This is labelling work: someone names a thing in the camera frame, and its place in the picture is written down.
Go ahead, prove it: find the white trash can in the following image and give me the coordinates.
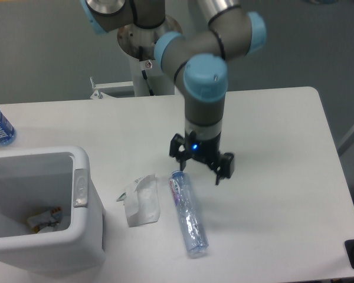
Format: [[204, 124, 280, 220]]
[[0, 146, 106, 272]]

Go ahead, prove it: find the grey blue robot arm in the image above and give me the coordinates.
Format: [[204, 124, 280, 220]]
[[81, 1, 267, 180]]

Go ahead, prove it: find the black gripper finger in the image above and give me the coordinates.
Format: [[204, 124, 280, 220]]
[[169, 133, 192, 171], [209, 152, 235, 185]]

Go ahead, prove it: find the white left base bracket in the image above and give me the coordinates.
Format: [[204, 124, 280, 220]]
[[90, 77, 135, 100]]

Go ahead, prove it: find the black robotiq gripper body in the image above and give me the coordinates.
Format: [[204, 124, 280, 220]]
[[181, 132, 221, 164]]

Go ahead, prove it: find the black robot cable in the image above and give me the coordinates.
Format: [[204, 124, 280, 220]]
[[137, 45, 155, 97]]

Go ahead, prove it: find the clear plastic bottle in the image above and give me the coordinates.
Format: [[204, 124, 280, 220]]
[[169, 170, 209, 258]]

